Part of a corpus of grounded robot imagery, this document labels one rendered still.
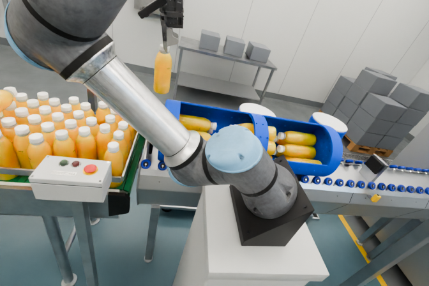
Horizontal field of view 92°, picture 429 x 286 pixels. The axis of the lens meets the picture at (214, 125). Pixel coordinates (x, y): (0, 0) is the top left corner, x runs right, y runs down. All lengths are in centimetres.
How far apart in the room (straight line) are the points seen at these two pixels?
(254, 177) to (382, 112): 365
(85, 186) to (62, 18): 54
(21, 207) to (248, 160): 97
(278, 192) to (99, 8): 50
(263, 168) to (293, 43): 421
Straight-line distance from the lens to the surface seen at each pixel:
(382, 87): 436
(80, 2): 36
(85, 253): 122
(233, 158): 43
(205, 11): 413
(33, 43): 45
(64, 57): 43
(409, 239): 172
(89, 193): 81
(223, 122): 114
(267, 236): 61
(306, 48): 474
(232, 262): 60
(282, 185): 55
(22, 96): 122
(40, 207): 115
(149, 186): 106
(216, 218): 64
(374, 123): 410
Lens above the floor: 167
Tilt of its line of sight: 32 degrees down
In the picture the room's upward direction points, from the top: 16 degrees clockwise
